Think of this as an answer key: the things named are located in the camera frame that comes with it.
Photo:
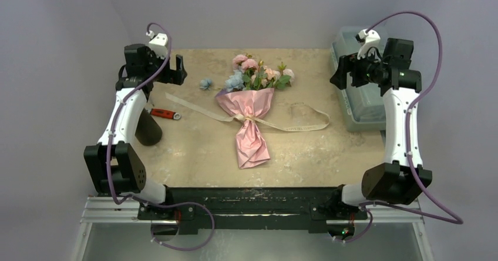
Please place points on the pink flower bouquet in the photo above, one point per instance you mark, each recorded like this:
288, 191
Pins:
247, 96

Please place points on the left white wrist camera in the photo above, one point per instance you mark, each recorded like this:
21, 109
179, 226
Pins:
158, 43

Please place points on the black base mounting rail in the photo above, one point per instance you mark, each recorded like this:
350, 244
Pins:
314, 209

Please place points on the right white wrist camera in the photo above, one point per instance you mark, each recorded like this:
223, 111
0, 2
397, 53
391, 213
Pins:
367, 38

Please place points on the red handled wrench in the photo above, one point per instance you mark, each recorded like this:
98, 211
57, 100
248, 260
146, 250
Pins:
162, 113

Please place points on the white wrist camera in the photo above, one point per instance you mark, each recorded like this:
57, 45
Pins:
158, 43
367, 38

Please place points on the black cylindrical vase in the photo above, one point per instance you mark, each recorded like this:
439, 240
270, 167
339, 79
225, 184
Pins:
148, 132

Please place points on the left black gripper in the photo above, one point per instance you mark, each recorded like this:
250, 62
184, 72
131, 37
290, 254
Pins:
173, 76

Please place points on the loose blue flower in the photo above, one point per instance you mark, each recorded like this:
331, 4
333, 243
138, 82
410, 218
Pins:
205, 84

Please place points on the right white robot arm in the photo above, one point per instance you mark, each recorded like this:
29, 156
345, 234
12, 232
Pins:
400, 178

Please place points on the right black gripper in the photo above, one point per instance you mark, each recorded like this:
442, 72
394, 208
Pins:
346, 72

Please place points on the clear plastic storage box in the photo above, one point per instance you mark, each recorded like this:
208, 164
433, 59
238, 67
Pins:
362, 108

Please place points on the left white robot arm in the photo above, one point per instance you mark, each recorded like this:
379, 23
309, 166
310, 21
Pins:
114, 166

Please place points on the cream printed ribbon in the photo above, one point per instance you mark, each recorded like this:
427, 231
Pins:
241, 118

